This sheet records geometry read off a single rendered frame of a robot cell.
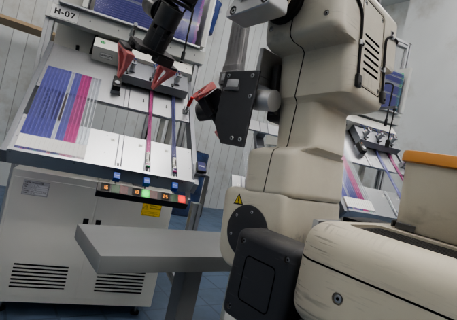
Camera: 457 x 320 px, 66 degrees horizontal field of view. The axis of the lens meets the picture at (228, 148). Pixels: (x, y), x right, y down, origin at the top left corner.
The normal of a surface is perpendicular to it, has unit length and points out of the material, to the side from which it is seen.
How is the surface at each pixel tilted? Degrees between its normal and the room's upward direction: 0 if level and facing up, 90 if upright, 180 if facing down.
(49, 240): 90
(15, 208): 90
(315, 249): 90
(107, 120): 90
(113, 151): 43
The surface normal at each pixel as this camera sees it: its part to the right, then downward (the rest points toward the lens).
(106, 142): 0.41, -0.67
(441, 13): -0.80, -0.18
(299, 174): 0.71, 0.00
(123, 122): 0.56, 0.11
